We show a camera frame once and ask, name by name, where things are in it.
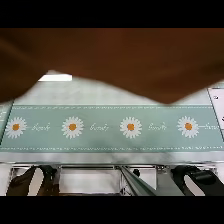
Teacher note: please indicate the brown garment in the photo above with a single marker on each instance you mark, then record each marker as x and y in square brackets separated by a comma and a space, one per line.
[126, 56]

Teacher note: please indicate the silver frame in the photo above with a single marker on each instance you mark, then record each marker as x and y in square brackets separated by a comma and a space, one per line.
[140, 186]

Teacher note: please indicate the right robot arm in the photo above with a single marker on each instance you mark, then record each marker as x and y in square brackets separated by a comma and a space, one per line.
[206, 181]

